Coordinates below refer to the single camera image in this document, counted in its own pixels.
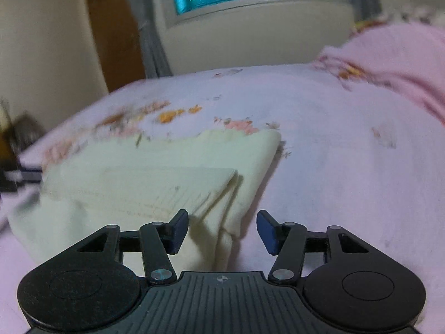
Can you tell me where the grey curtain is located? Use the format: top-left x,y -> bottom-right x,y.
120,0 -> 173,78

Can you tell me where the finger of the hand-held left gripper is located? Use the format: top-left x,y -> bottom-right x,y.
0,168 -> 43,193

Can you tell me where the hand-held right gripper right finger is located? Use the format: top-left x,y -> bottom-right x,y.
256,210 -> 375,283

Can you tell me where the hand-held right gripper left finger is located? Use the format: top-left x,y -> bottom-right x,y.
75,209 -> 190,285

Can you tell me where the floral pillow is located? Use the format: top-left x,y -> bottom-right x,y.
349,9 -> 445,37

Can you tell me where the brown wooden door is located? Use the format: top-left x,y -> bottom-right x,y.
85,0 -> 147,93

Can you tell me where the pink floral bed sheet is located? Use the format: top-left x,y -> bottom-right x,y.
0,64 -> 445,334

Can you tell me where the cream small cloth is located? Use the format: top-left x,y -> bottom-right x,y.
7,129 -> 282,272

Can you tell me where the pink blanket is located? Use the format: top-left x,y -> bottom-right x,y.
315,21 -> 445,127

